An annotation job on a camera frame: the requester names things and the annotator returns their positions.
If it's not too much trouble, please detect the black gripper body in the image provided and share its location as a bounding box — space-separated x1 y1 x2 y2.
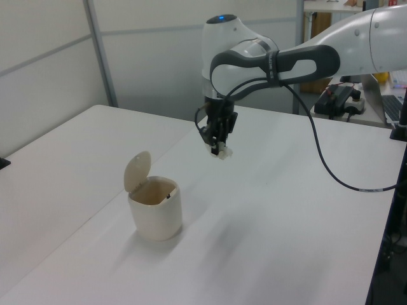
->
203 97 239 134

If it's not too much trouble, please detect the white paper trash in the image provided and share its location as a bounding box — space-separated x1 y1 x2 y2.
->
209 144 235 162

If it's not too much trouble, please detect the small cream bin with lid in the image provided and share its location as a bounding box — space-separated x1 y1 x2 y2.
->
123 150 183 242

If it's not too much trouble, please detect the brown cardboard box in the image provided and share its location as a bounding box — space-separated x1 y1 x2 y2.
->
300 77 332 94

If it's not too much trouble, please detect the black power box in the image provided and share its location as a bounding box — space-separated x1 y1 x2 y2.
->
314 83 354 117

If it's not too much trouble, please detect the grey emergency stop button box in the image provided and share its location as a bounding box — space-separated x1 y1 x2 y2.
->
344 90 367 116

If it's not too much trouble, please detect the silver laptop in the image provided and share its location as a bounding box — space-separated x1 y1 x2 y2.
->
360 72 405 126

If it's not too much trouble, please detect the black stand pole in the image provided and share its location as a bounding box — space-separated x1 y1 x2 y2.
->
364 85 407 305

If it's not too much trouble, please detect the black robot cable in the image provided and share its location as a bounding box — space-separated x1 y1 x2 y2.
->
194 77 400 193

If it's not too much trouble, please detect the grey slim partition post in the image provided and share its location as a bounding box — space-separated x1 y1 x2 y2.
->
291 0 306 115

